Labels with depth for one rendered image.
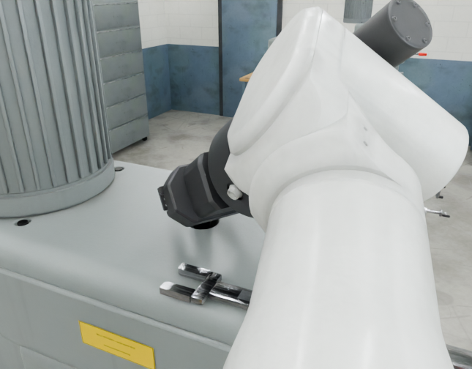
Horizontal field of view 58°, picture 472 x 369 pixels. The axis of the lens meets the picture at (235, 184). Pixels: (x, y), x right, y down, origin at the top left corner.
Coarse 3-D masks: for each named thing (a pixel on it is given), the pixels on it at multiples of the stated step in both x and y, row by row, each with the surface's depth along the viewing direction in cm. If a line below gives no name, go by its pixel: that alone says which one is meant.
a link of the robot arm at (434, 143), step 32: (384, 32) 25; (416, 32) 25; (352, 64) 22; (384, 64) 23; (384, 96) 22; (416, 96) 23; (384, 128) 23; (416, 128) 23; (448, 128) 24; (416, 160) 23; (448, 160) 24
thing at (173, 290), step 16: (192, 272) 39; (208, 272) 39; (160, 288) 37; (176, 288) 37; (192, 288) 37; (208, 288) 37; (224, 288) 37; (240, 288) 37; (240, 304) 35; (448, 352) 30; (464, 352) 30; (464, 368) 29
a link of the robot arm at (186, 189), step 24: (216, 144) 33; (192, 168) 37; (216, 168) 33; (168, 192) 38; (192, 192) 38; (216, 192) 36; (240, 192) 31; (168, 216) 40; (192, 216) 38; (216, 216) 39
